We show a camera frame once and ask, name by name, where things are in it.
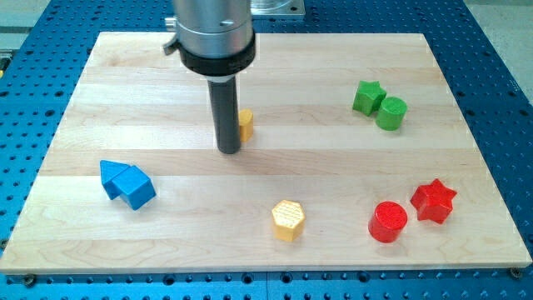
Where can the wooden board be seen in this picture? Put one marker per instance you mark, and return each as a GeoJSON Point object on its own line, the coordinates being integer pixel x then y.
{"type": "Point", "coordinates": [212, 213]}

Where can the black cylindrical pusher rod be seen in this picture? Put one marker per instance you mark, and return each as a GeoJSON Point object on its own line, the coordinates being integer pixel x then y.
{"type": "Point", "coordinates": [223, 97]}

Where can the blue cube block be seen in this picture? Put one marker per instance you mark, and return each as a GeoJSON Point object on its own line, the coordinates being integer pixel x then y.
{"type": "Point", "coordinates": [134, 187]}

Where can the blue triangle block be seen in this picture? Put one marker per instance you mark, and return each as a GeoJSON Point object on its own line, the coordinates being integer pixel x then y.
{"type": "Point", "coordinates": [108, 171]}

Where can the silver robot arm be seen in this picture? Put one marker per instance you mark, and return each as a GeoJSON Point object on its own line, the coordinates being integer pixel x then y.
{"type": "Point", "coordinates": [216, 39]}

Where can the yellow heart block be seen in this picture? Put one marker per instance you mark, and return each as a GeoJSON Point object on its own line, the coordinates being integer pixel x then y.
{"type": "Point", "coordinates": [245, 118]}

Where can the green star block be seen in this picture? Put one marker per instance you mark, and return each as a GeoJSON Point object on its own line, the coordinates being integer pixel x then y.
{"type": "Point", "coordinates": [368, 97]}

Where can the red star block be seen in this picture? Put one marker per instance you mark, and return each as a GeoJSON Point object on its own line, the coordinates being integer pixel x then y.
{"type": "Point", "coordinates": [433, 201]}

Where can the silver metal mounting plate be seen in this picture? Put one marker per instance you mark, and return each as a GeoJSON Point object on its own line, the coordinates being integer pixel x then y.
{"type": "Point", "coordinates": [278, 9]}

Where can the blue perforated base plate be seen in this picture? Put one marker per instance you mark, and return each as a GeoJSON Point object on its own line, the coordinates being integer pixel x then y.
{"type": "Point", "coordinates": [42, 76]}

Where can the red cylinder block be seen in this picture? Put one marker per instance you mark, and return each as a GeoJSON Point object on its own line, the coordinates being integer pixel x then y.
{"type": "Point", "coordinates": [387, 221]}

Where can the green cylinder block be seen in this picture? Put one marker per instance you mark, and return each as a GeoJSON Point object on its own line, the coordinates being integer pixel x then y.
{"type": "Point", "coordinates": [391, 113]}

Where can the yellow hexagon block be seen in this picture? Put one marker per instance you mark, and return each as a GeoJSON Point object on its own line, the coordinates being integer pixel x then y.
{"type": "Point", "coordinates": [288, 220]}

